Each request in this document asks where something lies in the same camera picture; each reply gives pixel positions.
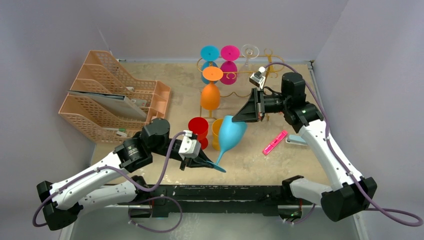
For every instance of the red wine glass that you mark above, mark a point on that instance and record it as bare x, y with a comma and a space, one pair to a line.
200, 127

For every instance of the light blue stapler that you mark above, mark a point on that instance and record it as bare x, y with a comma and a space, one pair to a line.
295, 140

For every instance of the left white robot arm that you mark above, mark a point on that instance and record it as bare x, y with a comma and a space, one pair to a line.
107, 182

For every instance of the gold wire glass rack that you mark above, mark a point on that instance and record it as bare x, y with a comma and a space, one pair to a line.
243, 73

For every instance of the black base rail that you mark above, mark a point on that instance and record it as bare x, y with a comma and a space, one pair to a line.
267, 200

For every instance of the peach plastic file organizer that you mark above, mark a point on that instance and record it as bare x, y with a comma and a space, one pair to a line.
102, 73

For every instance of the clear wine glass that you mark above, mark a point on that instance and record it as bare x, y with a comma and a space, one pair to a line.
249, 51

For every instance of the magenta wine glass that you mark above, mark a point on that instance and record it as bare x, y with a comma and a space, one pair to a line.
229, 53

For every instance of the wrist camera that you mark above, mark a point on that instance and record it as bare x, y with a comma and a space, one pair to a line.
258, 78
190, 146

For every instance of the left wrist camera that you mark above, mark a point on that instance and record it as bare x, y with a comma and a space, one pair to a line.
190, 146

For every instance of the blue wine glass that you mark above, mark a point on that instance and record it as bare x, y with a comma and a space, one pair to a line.
230, 135
209, 53

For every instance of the grey folder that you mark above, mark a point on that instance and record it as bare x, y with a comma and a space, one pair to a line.
120, 105

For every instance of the orange wine glass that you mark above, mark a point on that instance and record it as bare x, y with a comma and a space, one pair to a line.
210, 94

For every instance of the pink highlighter marker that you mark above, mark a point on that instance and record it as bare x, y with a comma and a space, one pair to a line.
281, 136

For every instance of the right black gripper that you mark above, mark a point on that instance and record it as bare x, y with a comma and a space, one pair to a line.
260, 110

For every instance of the yellow wine glass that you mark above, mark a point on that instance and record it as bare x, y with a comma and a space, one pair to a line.
216, 126

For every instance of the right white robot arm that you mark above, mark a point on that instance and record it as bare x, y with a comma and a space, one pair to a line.
342, 198

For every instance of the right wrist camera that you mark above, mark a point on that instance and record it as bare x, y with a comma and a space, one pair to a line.
258, 78

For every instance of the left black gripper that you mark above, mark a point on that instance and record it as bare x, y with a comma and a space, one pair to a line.
201, 160

